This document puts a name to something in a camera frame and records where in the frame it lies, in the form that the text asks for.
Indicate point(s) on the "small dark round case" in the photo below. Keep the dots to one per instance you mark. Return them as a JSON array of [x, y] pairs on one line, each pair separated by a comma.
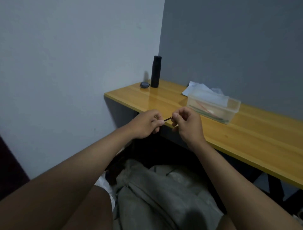
[[144, 85]]

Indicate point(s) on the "black metal desk leg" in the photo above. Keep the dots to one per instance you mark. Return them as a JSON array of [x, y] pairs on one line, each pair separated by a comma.
[[274, 189]]

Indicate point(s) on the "person's leg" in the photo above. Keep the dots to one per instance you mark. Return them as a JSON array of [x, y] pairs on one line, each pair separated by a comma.
[[94, 211], [226, 224]]

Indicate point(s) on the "person's left forearm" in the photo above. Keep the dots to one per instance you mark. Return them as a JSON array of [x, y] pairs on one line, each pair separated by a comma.
[[66, 182]]

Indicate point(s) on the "person's right hand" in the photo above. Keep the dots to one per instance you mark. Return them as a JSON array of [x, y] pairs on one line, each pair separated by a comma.
[[190, 128]]

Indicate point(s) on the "person's right leg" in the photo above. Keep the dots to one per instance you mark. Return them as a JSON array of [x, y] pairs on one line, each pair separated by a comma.
[[226, 224]]

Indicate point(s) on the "person's left hand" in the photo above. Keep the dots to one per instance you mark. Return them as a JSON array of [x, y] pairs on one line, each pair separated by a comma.
[[144, 124]]

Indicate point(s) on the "person's left leg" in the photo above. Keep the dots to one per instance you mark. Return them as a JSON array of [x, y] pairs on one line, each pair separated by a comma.
[[94, 211]]

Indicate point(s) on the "grey woven sack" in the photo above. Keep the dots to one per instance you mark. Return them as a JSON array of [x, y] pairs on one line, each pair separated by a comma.
[[165, 201]]

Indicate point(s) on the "white tissue sheet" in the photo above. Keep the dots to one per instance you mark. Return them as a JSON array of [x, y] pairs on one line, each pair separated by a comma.
[[196, 90]]

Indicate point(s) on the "white bag with red print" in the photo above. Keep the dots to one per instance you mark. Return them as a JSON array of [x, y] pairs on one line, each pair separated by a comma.
[[106, 189]]

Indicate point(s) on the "clear plastic box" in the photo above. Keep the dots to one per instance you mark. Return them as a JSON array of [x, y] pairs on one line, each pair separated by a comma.
[[233, 109]]

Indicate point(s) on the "person's right forearm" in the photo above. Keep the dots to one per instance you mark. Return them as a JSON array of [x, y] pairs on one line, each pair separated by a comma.
[[232, 189]]

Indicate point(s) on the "yellow wooden desk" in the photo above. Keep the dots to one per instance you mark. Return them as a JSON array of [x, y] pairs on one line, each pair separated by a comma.
[[260, 142]]

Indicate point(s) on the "black cylindrical bottle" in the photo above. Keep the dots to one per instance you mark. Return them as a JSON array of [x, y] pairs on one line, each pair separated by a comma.
[[156, 72]]

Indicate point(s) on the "dark brown wooden door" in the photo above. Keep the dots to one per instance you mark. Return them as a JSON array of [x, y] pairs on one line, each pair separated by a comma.
[[11, 173]]

